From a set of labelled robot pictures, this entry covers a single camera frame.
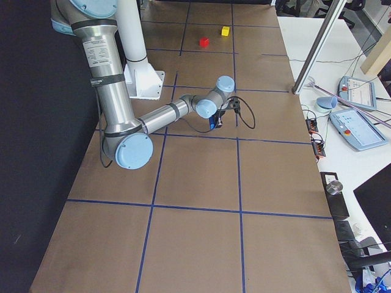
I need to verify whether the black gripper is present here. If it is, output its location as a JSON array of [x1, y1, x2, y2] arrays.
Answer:
[[214, 109, 226, 128]]

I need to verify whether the blue cube block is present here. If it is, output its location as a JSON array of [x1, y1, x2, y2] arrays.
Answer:
[[208, 116, 216, 130]]

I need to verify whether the red cube block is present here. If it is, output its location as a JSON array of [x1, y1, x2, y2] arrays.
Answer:
[[199, 37, 210, 48]]

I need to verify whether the yellow cube block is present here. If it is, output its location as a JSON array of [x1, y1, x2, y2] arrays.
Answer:
[[221, 26, 230, 37]]

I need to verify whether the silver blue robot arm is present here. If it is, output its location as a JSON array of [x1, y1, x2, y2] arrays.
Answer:
[[51, 1, 235, 170]]

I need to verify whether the long reacher grabber stick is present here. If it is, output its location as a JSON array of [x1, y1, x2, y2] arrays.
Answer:
[[305, 79, 391, 128]]

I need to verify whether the black power strip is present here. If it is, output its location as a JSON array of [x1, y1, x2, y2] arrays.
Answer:
[[305, 118, 326, 159]]

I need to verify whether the mint bowl with blue cup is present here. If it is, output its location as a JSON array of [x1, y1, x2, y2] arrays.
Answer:
[[315, 96, 338, 113]]

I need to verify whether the near blue teach pendant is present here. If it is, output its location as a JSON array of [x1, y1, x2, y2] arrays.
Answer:
[[329, 109, 388, 151]]

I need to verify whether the blue teach pendant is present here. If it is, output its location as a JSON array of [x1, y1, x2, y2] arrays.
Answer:
[[329, 109, 388, 151], [338, 76, 377, 110]]

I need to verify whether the small metal cup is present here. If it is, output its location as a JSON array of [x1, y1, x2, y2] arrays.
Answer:
[[326, 180, 343, 195]]

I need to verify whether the far blue teach pendant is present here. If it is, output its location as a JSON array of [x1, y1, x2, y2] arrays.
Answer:
[[338, 76, 377, 110]]

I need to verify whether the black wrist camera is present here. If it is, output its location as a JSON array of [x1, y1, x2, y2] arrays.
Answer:
[[227, 96, 241, 114]]

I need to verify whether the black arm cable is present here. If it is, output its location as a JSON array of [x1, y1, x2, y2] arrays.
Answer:
[[183, 96, 256, 133]]

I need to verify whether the aluminium frame post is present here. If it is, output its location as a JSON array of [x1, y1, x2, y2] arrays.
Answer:
[[292, 0, 346, 95]]

